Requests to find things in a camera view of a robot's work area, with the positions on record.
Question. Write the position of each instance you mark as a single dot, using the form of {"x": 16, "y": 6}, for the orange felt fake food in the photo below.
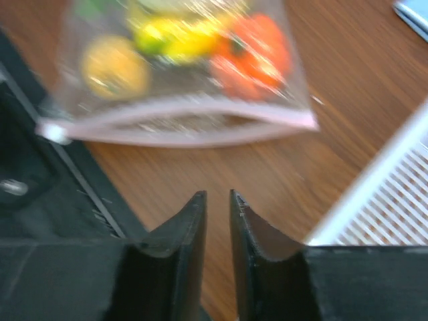
{"x": 252, "y": 61}

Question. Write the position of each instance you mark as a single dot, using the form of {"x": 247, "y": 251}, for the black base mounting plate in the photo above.
{"x": 50, "y": 191}

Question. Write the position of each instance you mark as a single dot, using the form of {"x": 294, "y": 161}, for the clear zip top bag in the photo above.
{"x": 184, "y": 105}

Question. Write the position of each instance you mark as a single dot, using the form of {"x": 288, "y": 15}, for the blue checkered placemat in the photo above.
{"x": 414, "y": 14}

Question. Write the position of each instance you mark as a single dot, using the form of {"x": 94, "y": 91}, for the white perforated plastic basket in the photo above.
{"x": 387, "y": 204}

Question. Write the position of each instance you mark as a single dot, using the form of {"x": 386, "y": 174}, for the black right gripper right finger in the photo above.
{"x": 278, "y": 278}

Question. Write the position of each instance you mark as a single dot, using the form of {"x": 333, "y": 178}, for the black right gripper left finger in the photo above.
{"x": 157, "y": 277}

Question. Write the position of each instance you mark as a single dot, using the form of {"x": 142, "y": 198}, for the yellow felt fake food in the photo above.
{"x": 176, "y": 40}

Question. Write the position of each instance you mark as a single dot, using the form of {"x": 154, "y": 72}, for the orange fake orange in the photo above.
{"x": 113, "y": 70}

